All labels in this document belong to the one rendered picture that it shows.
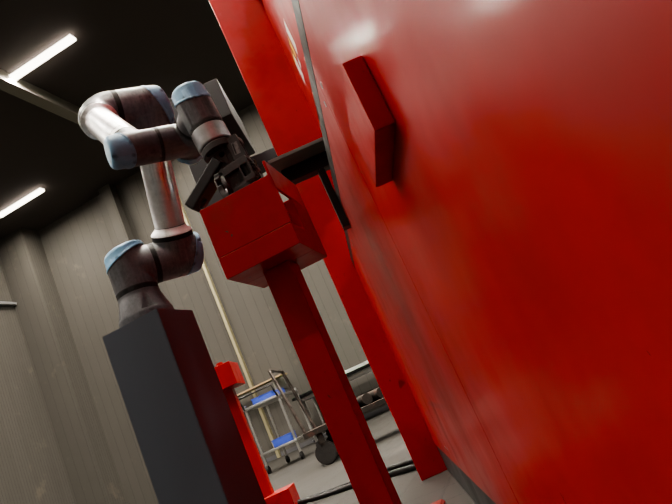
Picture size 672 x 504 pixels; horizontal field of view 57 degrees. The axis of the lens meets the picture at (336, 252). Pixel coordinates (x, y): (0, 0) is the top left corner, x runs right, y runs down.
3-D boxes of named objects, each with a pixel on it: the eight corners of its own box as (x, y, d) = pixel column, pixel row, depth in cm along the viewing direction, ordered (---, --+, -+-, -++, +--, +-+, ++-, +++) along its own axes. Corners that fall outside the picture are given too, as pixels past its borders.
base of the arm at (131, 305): (109, 334, 165) (97, 301, 167) (143, 334, 179) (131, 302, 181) (155, 310, 161) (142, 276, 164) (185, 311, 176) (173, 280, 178)
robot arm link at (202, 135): (185, 135, 126) (203, 147, 134) (194, 153, 125) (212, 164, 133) (215, 115, 125) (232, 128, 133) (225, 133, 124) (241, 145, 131)
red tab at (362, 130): (375, 188, 67) (349, 133, 68) (392, 181, 67) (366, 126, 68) (374, 131, 52) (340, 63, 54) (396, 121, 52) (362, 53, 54)
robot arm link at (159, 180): (150, 280, 183) (103, 91, 169) (198, 266, 190) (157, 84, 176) (161, 288, 173) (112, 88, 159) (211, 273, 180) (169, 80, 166)
